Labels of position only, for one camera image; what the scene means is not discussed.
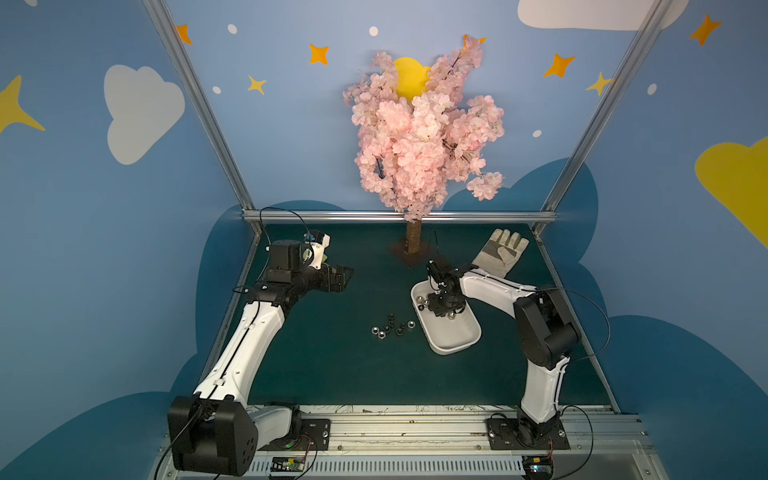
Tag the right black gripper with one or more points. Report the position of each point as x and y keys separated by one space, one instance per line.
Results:
x=445 y=300

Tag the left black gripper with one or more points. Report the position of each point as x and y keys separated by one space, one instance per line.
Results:
x=330 y=278

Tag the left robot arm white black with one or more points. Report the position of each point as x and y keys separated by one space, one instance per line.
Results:
x=211 y=431

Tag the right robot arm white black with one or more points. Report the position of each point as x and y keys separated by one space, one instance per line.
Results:
x=545 y=328

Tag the white storage box tray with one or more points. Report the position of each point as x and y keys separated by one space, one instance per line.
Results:
x=445 y=335

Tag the grey work glove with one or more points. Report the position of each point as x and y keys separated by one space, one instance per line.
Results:
x=501 y=252

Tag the steel nut pile front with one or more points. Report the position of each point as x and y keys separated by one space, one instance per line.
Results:
x=378 y=332

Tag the pink cherry blossom tree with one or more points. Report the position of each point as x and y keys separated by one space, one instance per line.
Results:
x=411 y=148

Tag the right green circuit board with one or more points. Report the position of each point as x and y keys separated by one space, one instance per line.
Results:
x=537 y=467

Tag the green circuit board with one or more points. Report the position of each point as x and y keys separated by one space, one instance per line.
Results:
x=287 y=465
x=537 y=467

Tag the left green circuit board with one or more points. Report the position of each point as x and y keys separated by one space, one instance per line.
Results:
x=287 y=465

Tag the aluminium frame back bar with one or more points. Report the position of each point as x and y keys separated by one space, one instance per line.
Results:
x=271 y=215

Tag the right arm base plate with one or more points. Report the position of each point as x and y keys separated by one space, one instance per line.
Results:
x=510 y=434

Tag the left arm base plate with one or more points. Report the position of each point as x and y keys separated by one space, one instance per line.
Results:
x=313 y=434

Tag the aluminium front rail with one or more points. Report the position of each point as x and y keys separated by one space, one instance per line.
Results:
x=450 y=442

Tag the aluminium frame right post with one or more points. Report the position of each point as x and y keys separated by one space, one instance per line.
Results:
x=642 y=43

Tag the aluminium frame post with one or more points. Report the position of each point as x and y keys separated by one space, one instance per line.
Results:
x=162 y=20
x=642 y=43

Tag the aluminium frame left post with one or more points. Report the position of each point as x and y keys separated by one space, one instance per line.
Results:
x=162 y=20

